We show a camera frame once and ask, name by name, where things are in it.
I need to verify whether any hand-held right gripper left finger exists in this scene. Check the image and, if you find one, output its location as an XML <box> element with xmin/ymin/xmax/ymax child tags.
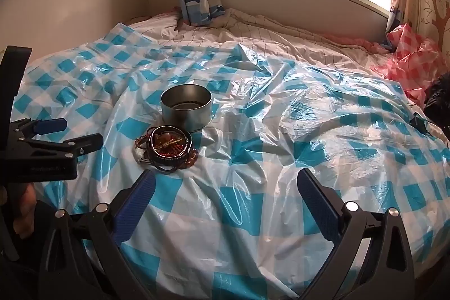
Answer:
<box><xmin>38</xmin><ymin>171</ymin><xmax>157</xmax><ymax>300</ymax></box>

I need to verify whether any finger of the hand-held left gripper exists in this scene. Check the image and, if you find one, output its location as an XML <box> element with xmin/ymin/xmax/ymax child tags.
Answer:
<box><xmin>10</xmin><ymin>117</ymin><xmax>68</xmax><ymax>146</ymax></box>
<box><xmin>21</xmin><ymin>133</ymin><xmax>104</xmax><ymax>160</ymax></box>

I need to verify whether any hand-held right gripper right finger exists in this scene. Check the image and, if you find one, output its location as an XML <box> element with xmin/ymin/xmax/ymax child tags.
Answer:
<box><xmin>296</xmin><ymin>168</ymin><xmax>416</xmax><ymax>300</ymax></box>

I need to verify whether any silver bangle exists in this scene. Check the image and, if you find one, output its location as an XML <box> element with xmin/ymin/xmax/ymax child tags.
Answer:
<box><xmin>134</xmin><ymin>138</ymin><xmax>152</xmax><ymax>164</ymax></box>

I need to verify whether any round metal tin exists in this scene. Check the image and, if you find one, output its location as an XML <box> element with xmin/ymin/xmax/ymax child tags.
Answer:
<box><xmin>161</xmin><ymin>84</ymin><xmax>212</xmax><ymax>132</ymax></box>

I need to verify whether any person's left hand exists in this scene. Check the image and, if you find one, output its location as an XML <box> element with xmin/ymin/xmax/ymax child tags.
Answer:
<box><xmin>10</xmin><ymin>186</ymin><xmax>38</xmax><ymax>239</ymax></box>

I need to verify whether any blue checkered plastic sheet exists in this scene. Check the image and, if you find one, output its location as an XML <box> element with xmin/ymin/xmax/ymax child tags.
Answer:
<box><xmin>10</xmin><ymin>22</ymin><xmax>450</xmax><ymax>300</ymax></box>

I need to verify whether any small black device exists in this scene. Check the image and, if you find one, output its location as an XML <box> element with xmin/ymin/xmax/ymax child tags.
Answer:
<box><xmin>409</xmin><ymin>112</ymin><xmax>431</xmax><ymax>136</ymax></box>

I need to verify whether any black plastic bag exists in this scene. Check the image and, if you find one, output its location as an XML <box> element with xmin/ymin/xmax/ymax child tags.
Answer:
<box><xmin>424</xmin><ymin>73</ymin><xmax>450</xmax><ymax>146</ymax></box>

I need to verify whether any pink blanket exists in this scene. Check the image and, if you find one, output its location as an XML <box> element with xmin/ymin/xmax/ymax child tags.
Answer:
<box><xmin>316</xmin><ymin>33</ymin><xmax>392</xmax><ymax>57</ymax></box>

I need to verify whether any striped bed quilt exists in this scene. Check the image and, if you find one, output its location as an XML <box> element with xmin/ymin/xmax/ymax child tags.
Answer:
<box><xmin>128</xmin><ymin>8</ymin><xmax>394</xmax><ymax>76</ymax></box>

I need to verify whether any pink checkered plastic sheet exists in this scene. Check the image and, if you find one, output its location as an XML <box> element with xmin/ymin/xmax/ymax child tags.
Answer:
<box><xmin>369</xmin><ymin>22</ymin><xmax>449</xmax><ymax>108</ymax></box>

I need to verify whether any tree wall sticker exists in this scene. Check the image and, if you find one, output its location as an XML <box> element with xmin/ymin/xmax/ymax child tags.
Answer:
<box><xmin>420</xmin><ymin>0</ymin><xmax>450</xmax><ymax>38</ymax></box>

